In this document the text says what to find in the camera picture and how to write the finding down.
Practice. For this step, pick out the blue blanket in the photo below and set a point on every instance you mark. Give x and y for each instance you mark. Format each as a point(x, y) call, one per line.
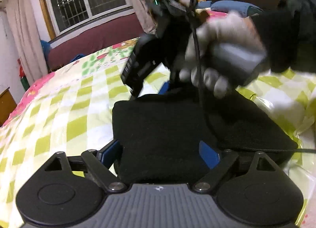
point(243, 8)

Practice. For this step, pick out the right hand grey glove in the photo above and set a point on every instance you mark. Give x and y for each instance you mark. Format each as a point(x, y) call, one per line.
point(224, 53)

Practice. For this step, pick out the beige left curtain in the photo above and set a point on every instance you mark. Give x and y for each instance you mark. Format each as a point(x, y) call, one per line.
point(23, 26)

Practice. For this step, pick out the black sleeved right forearm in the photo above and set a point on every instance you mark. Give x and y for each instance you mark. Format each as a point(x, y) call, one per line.
point(288, 35)

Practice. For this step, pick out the floral cream pink bedsheet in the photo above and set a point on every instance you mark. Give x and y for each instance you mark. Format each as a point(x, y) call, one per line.
point(81, 65)

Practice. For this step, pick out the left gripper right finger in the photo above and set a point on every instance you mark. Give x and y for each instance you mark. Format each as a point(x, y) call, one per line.
point(223, 167)

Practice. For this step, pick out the black pants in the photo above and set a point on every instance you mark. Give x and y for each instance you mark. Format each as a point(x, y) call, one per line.
point(160, 135)

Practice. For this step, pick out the maroon window bench cushion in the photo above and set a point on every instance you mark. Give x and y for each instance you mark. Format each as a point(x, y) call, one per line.
point(94, 39)

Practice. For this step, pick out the wooden side cabinet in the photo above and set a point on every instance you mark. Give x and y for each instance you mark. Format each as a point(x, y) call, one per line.
point(7, 105)

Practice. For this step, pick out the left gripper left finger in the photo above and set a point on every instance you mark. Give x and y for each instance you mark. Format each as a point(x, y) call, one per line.
point(95, 164)

